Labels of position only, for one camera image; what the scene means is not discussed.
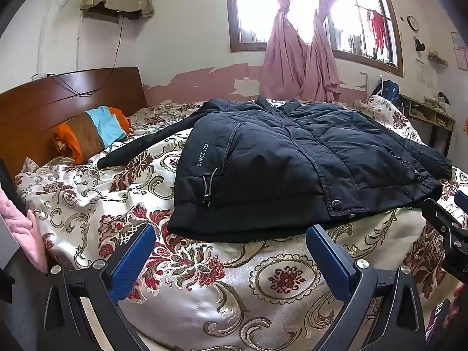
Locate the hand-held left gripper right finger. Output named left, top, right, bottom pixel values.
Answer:
left=306, top=224, right=428, bottom=351

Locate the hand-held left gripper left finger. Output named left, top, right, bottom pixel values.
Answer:
left=43, top=223, right=158, bottom=351

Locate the black padded jacket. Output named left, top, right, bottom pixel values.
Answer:
left=97, top=95, right=454, bottom=244

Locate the person's right hand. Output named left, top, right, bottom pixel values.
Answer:
left=451, top=283, right=468, bottom=323

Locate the wooden shelf desk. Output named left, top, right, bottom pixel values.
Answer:
left=398, top=93, right=457, bottom=158

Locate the floral satin bedspread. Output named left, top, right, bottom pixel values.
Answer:
left=15, top=95, right=468, bottom=351

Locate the pink towel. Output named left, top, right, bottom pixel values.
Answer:
left=0, top=185, right=50, bottom=275

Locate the blue bag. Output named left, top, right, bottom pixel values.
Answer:
left=369, top=79, right=401, bottom=109

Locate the orange brown blue striped pillow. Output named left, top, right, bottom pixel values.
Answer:
left=53, top=106, right=131, bottom=164

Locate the wooden headboard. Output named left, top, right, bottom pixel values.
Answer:
left=0, top=67, right=148, bottom=180

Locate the red hanging garment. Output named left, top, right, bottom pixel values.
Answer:
left=366, top=9, right=388, bottom=50

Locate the pink curtain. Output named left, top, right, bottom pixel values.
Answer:
left=260, top=0, right=311, bottom=101
left=300, top=0, right=343, bottom=103

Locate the brown framed window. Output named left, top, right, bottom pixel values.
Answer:
left=225, top=0, right=405, bottom=78

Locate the small wall shelf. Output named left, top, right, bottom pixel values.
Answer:
left=428, top=50, right=449, bottom=67

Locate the pink wall calendar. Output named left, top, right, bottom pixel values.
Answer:
left=450, top=32, right=468, bottom=71

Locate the black cable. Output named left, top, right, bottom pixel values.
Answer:
left=31, top=16, right=125, bottom=97

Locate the dark wall shelf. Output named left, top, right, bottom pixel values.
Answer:
left=83, top=6, right=141, bottom=25

